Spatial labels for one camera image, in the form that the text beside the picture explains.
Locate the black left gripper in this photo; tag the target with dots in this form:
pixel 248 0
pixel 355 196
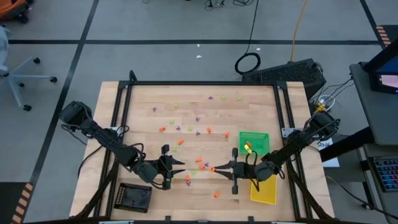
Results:
pixel 163 168

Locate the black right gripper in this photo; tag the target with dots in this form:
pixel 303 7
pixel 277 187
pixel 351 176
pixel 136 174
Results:
pixel 242 171

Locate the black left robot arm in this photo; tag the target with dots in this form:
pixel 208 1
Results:
pixel 102 137

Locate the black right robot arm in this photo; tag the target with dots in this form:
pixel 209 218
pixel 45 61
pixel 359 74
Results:
pixel 295 143

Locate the green plastic basket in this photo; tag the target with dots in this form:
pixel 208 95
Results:
pixel 259 140

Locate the yellow plastic basket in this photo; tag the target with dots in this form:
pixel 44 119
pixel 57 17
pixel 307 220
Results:
pixel 267 194

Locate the black table clamp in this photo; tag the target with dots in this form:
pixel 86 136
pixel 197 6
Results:
pixel 168 218
pixel 251 218

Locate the black plastic basket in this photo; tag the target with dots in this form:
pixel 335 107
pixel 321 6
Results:
pixel 126 203

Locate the white paper sheet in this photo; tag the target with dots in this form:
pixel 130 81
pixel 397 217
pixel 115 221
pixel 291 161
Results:
pixel 332 162

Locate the yellow power plug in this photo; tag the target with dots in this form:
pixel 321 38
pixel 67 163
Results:
pixel 320 108

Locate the black computer case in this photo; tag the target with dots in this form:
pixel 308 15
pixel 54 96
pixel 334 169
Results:
pixel 286 73

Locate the black desk beam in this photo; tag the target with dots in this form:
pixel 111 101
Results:
pixel 348 143

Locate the grey desk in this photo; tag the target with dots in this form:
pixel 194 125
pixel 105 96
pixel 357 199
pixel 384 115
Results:
pixel 376 118

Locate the backlit keyboard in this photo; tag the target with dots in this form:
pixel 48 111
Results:
pixel 387 172

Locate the black monitor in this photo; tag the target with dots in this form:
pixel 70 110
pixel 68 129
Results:
pixel 387 81

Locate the white office chair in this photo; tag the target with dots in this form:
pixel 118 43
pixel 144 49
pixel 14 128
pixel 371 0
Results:
pixel 14 76

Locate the orange chair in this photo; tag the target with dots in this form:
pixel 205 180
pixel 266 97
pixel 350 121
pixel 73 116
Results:
pixel 12 7

